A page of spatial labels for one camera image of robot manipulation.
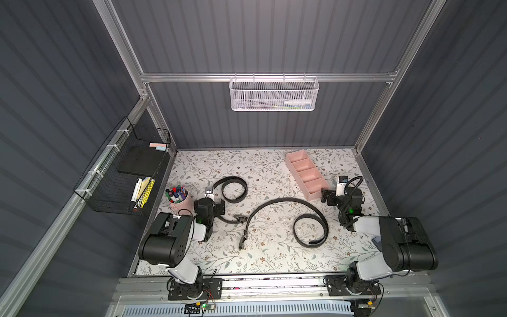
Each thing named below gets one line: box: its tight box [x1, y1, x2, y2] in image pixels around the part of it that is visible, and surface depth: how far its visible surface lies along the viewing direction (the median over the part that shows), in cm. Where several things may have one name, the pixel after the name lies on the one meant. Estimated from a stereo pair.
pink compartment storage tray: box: [285, 149, 331, 201], surface depth 108 cm
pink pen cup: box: [165, 184, 195, 216], surface depth 88 cm
